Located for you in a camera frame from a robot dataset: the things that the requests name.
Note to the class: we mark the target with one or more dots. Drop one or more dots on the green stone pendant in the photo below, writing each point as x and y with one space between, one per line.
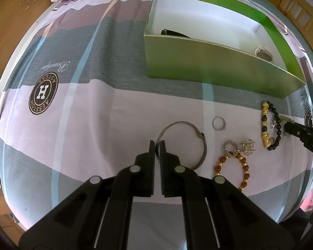
286 119

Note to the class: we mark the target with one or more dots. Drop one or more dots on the silver bangle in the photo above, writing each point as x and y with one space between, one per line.
201 135

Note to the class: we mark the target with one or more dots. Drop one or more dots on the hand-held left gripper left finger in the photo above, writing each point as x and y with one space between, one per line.
147 172

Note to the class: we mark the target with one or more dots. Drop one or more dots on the silver ornate charm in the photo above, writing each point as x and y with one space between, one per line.
248 146

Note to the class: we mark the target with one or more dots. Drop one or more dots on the green cardboard box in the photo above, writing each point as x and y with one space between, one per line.
211 65

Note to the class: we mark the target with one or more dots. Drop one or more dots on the white wristwatch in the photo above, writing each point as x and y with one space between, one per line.
263 54

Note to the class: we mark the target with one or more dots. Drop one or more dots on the silver round keyring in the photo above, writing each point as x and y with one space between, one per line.
228 145

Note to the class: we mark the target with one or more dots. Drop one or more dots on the black wristwatch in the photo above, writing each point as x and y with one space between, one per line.
172 33

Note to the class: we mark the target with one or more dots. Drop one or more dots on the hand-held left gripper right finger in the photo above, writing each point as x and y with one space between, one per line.
169 174

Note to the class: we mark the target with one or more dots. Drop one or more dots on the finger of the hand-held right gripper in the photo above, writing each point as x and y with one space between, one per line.
305 136

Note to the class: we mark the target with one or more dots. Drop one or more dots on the pink and grey bed sheet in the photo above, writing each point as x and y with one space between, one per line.
94 109

